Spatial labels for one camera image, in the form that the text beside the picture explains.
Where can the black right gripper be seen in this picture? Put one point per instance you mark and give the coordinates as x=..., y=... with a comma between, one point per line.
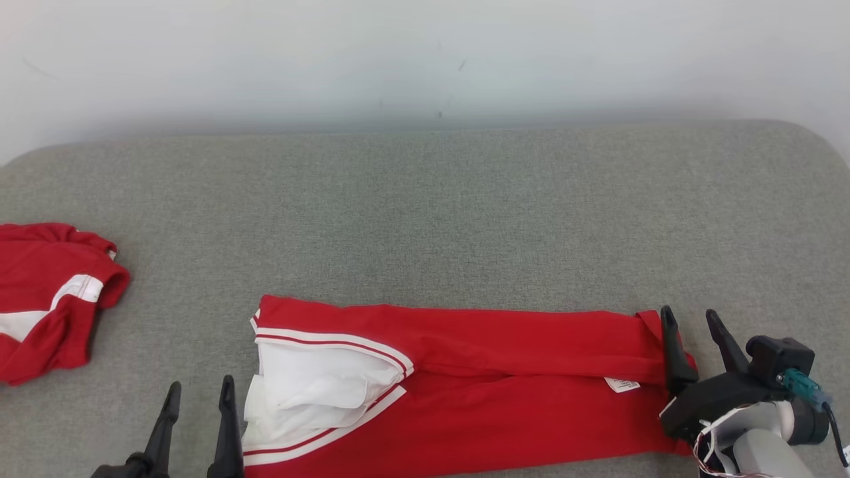
x=717, y=401

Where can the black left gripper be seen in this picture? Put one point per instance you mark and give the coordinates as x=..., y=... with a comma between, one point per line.
x=129, y=468

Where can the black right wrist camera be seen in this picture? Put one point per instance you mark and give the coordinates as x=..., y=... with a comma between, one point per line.
x=777, y=358

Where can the red shirt with white sleeves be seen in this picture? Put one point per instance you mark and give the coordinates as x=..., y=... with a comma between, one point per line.
x=505, y=405

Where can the grey fabric sofa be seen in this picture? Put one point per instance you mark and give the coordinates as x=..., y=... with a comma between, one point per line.
x=425, y=212

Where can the red shorts with white stripe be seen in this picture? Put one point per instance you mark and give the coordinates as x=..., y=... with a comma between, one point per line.
x=40, y=312

